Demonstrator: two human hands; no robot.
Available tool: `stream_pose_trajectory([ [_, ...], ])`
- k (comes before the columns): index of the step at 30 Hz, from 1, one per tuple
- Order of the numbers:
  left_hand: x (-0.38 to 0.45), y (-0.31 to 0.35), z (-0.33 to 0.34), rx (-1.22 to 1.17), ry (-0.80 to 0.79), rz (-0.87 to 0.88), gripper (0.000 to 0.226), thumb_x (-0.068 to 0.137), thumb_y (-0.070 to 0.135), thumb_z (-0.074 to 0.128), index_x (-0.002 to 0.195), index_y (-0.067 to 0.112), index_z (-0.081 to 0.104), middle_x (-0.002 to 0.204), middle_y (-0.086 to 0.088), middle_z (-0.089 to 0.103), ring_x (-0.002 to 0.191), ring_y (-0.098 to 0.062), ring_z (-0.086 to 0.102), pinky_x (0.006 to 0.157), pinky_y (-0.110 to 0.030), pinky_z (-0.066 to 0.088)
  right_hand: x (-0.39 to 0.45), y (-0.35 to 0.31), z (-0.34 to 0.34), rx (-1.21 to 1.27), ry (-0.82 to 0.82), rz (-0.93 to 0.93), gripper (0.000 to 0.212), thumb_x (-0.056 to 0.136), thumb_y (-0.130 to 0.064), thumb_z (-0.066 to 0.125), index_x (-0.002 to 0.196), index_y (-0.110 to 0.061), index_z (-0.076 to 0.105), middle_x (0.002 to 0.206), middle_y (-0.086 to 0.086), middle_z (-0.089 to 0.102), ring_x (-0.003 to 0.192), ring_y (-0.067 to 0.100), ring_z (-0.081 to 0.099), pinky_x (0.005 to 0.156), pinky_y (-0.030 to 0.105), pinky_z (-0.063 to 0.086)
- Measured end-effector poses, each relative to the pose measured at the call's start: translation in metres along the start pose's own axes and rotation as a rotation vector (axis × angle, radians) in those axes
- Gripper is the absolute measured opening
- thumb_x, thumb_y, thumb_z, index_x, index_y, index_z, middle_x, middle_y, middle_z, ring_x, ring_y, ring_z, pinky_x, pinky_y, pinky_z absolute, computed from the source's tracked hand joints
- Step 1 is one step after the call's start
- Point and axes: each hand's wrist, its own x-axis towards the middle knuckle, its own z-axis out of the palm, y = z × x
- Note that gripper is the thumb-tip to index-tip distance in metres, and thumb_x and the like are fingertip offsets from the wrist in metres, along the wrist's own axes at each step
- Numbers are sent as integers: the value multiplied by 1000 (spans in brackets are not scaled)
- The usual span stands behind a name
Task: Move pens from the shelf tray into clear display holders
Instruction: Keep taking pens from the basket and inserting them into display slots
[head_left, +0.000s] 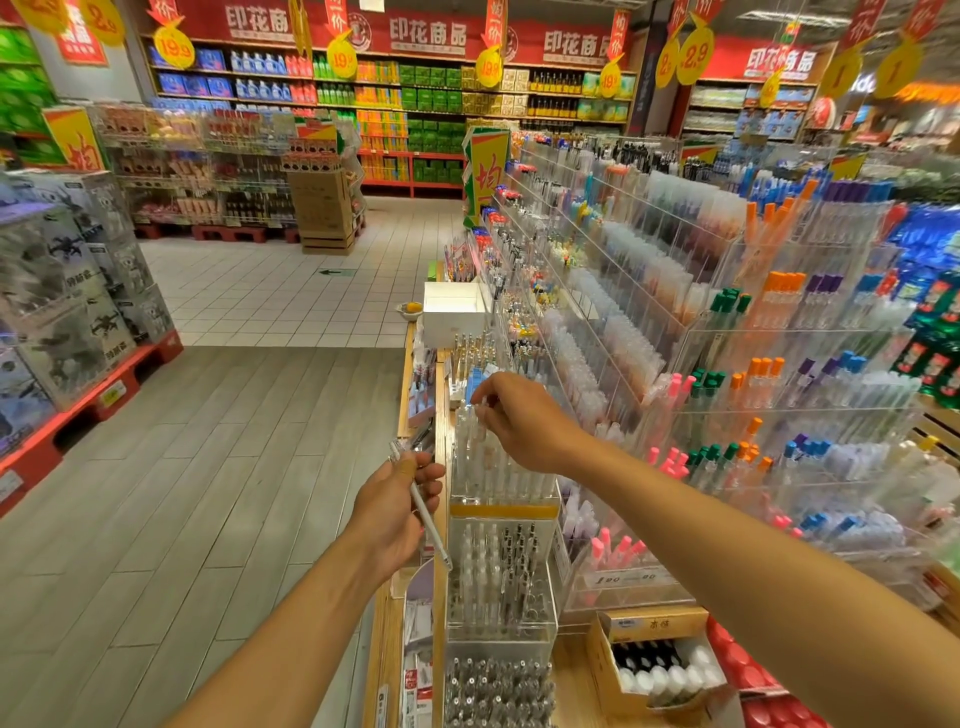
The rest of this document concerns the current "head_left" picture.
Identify person's right hand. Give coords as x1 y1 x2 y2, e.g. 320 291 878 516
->
472 372 587 476

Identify person's left hand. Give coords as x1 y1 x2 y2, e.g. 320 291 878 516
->
342 450 447 579

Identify clear pen bundle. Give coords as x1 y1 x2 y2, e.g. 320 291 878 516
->
390 435 453 572

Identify clear acrylic pen display tower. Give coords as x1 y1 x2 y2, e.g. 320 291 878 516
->
442 405 564 728

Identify large tiered acrylic pen rack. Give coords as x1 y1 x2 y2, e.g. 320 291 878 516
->
487 135 960 617

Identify person's left forearm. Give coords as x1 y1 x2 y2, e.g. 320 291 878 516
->
165 562 414 728

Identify white square box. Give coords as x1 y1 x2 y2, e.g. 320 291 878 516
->
421 280 491 351

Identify wooden glue display stand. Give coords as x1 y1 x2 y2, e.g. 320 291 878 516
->
363 318 960 728

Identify cardboard box of white glue sticks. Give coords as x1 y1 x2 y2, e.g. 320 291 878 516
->
588 607 729 719

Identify row of hanging stationery packets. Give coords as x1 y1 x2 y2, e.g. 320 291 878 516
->
397 352 440 467

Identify green yellow promo sign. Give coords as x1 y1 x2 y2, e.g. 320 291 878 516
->
465 124 515 230

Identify tray of red-capped glue sticks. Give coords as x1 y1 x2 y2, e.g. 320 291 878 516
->
742 693 834 728
708 615 782 692

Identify red low goods shelf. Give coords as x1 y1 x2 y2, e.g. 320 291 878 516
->
0 330 185 519
135 222 294 243

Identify distant aisle shelves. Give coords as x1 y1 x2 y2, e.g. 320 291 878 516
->
682 82 819 144

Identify row of black white boxes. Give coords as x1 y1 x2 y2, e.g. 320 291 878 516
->
0 168 174 452

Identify row of pale green bottles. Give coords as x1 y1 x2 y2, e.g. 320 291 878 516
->
907 465 960 579

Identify stack of blue packets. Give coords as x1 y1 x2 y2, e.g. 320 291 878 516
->
885 207 960 279

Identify yellow green price card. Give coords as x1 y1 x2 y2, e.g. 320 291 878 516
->
42 105 107 174

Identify row of hanging yellow tags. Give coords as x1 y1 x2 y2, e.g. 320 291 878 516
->
15 0 954 99

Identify shelves of green packets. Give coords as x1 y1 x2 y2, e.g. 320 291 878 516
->
0 22 62 167

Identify small red hanging sign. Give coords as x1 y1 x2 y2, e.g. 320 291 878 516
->
57 0 110 65

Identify wall shelves of coloured bottles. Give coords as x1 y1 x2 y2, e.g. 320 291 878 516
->
150 37 639 197

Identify red wall sign band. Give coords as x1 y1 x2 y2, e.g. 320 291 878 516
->
180 0 639 69

